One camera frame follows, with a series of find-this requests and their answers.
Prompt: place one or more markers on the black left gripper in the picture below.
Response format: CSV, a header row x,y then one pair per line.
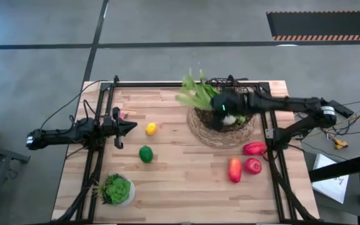
x,y
117,128

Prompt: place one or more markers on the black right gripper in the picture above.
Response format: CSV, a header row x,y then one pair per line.
x,y
230,104

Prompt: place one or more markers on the green lettuce head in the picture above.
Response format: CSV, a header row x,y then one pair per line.
x,y
197,93

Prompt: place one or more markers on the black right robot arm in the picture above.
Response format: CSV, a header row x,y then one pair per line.
x,y
292,103

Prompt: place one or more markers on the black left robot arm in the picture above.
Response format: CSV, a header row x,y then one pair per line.
x,y
61,135

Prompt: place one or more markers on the round woven wicker basket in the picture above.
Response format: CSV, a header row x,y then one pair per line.
x,y
208,137

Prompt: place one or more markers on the white cauliflower piece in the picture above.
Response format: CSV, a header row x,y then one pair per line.
x,y
229,120

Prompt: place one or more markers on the small pink object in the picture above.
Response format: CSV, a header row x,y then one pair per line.
x,y
123,115

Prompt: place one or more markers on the yellow lemon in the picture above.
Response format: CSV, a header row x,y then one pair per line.
x,y
151,128

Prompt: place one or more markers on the green lime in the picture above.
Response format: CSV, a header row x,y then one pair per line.
x,y
146,154

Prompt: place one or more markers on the red bell pepper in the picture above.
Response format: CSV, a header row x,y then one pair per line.
x,y
254,148

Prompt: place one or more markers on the red orange mango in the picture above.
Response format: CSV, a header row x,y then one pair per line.
x,y
234,169

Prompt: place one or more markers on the red apple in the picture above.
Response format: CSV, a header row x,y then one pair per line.
x,y
253,166

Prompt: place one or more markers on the succulent in white pot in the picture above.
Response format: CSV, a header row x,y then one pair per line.
x,y
117,190

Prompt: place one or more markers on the white paper sheet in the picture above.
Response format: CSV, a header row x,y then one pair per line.
x,y
330,181

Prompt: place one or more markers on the black desk bar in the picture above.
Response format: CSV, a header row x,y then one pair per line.
x,y
345,167

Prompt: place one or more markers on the black mat with hazard stripes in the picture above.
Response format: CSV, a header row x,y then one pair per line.
x,y
323,26

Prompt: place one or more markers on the black aluminium table frame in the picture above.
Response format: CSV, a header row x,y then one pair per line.
x,y
96,175

